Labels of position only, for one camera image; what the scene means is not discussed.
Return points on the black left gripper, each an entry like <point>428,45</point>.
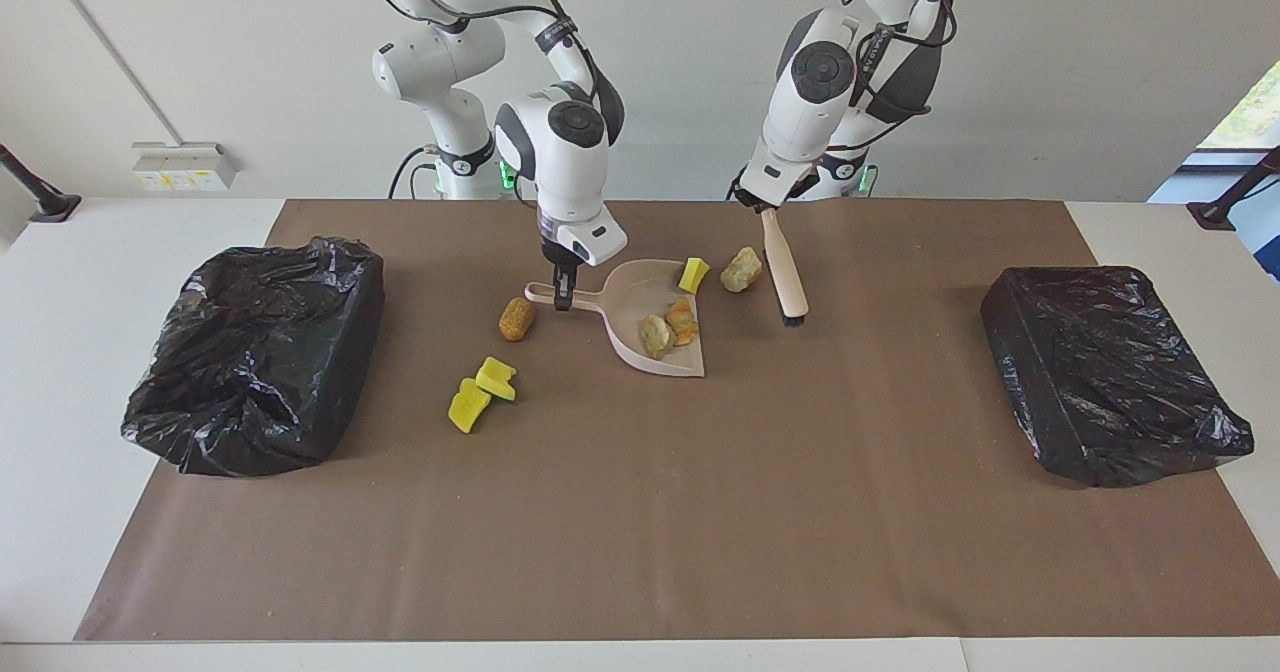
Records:
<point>760,206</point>

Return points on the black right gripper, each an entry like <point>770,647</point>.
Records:
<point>562,264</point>

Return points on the brown cork-like roll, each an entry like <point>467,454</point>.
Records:
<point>516,319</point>

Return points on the pink plastic dustpan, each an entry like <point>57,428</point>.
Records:
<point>630,297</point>

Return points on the pale bread chunk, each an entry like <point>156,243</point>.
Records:
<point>656,337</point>
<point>742,270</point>

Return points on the green and yellow sponge piece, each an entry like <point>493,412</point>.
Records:
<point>693,275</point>

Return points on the orange croissant piece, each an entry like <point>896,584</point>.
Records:
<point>684,324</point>

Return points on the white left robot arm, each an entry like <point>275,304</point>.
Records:
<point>800,122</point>

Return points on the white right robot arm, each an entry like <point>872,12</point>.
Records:
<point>560,172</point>

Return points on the open black trash bag bin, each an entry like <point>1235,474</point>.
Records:
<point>250,352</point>

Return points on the flat black trash bag bin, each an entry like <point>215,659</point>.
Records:
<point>1110,372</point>

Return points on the brown paper table mat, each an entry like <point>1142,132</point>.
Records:
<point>640,572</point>

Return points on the window with green view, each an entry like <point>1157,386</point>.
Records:
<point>1250,112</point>

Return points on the white wall socket box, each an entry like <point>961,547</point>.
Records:
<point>185,167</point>

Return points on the black camera stand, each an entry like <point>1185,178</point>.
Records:
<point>1215,214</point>
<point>55,209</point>

